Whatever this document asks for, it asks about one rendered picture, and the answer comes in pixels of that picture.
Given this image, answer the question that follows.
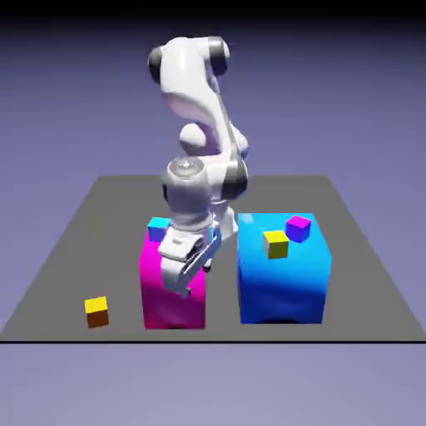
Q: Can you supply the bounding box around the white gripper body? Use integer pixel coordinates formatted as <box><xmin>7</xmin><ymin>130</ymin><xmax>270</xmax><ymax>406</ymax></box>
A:
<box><xmin>161</xmin><ymin>230</ymin><xmax>223</xmax><ymax>298</ymax></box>

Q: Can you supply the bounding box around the small cyan cube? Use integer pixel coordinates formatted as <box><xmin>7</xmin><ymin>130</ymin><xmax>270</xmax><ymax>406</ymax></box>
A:
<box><xmin>146</xmin><ymin>216</ymin><xmax>172</xmax><ymax>243</ymax></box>

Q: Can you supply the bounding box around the small yellow cube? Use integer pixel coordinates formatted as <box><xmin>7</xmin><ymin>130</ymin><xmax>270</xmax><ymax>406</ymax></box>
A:
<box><xmin>262</xmin><ymin>230</ymin><xmax>290</xmax><ymax>260</ymax></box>

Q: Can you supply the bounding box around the small orange cube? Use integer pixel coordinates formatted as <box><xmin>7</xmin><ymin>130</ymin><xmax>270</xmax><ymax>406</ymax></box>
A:
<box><xmin>83</xmin><ymin>295</ymin><xmax>111</xmax><ymax>329</ymax></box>

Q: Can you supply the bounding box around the small purple cube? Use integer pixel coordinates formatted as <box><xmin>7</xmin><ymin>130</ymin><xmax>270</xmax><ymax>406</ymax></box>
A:
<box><xmin>285</xmin><ymin>215</ymin><xmax>313</xmax><ymax>245</ymax></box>

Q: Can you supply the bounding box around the large magenta box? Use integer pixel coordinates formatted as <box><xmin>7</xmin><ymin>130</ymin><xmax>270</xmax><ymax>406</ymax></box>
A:
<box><xmin>137</xmin><ymin>227</ymin><xmax>207</xmax><ymax>331</ymax></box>

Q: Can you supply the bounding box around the large blue box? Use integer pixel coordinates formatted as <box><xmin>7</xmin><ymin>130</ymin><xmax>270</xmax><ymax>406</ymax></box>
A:
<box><xmin>236</xmin><ymin>212</ymin><xmax>333</xmax><ymax>325</ymax></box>

